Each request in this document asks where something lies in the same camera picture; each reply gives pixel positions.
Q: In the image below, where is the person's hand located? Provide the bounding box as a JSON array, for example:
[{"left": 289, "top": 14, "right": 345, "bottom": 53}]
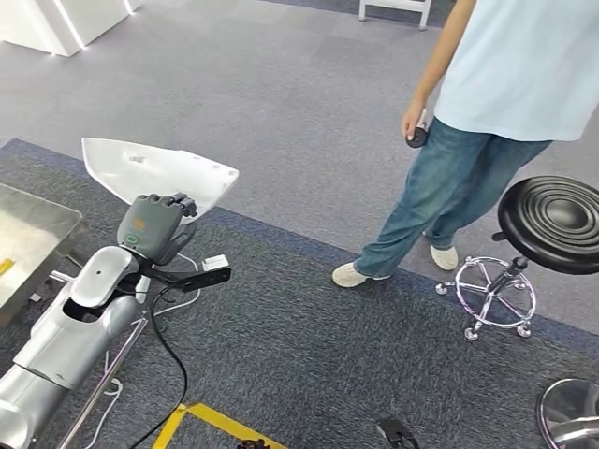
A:
[{"left": 401, "top": 95, "right": 429, "bottom": 142}]

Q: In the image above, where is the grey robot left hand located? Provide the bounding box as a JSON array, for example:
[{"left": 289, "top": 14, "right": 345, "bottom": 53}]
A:
[{"left": 116, "top": 192, "right": 199, "bottom": 267}]

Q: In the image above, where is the black handheld controller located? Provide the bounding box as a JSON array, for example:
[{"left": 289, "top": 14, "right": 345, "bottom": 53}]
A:
[{"left": 406, "top": 109, "right": 429, "bottom": 150}]

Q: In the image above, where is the white plastic car part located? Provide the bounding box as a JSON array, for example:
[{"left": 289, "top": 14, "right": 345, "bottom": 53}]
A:
[{"left": 82, "top": 137, "right": 240, "bottom": 225}]

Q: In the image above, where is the steel workbench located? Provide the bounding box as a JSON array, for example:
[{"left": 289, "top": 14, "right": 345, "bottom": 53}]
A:
[{"left": 0, "top": 182, "right": 150, "bottom": 449}]

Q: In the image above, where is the person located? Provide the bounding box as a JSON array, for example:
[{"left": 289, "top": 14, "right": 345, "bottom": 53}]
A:
[{"left": 331, "top": 0, "right": 599, "bottom": 289}]

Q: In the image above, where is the black ribbed caster stool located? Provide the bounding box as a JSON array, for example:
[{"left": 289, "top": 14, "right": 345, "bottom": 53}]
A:
[{"left": 435, "top": 175, "right": 599, "bottom": 342}]

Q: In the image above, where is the white display plinth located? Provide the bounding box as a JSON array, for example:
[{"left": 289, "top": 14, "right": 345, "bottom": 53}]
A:
[{"left": 0, "top": 0, "right": 144, "bottom": 58}]

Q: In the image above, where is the black stool chrome disc base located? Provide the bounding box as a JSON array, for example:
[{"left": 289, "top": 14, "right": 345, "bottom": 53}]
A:
[{"left": 536, "top": 378, "right": 599, "bottom": 449}]

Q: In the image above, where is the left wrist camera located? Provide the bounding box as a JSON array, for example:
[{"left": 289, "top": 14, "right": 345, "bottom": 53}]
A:
[{"left": 173, "top": 253, "right": 233, "bottom": 295}]

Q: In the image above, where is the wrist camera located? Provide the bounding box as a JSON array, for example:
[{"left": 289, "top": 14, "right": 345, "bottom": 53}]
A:
[
  {"left": 173, "top": 253, "right": 233, "bottom": 295},
  {"left": 376, "top": 418, "right": 421, "bottom": 449}
]

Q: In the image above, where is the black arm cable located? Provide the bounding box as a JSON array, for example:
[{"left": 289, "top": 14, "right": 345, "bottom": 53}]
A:
[{"left": 128, "top": 284, "right": 190, "bottom": 449}]

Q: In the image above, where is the white table frame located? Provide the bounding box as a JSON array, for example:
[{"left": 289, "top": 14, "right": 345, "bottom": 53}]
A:
[{"left": 357, "top": 0, "right": 432, "bottom": 31}]

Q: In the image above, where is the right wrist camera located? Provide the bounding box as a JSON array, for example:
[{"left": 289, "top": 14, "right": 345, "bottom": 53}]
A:
[{"left": 376, "top": 418, "right": 421, "bottom": 449}]

